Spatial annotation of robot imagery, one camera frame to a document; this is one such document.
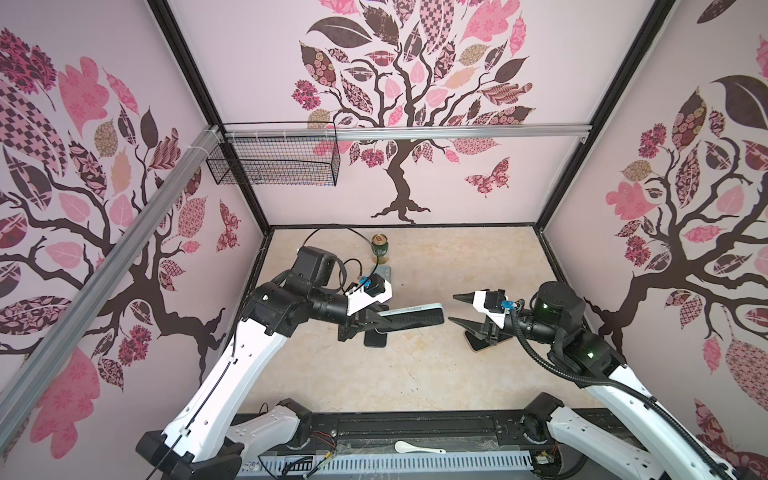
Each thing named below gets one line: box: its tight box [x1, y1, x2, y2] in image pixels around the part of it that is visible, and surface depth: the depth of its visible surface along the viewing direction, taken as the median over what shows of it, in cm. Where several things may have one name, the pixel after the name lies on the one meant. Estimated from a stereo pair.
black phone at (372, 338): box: [364, 329, 387, 347], surface depth 91 cm
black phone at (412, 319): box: [376, 308, 444, 332], surface depth 59 cm
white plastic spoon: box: [394, 440, 447, 454], surface depth 72 cm
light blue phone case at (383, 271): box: [372, 265, 392, 283], surface depth 109 cm
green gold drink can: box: [371, 233, 389, 265], surface depth 105 cm
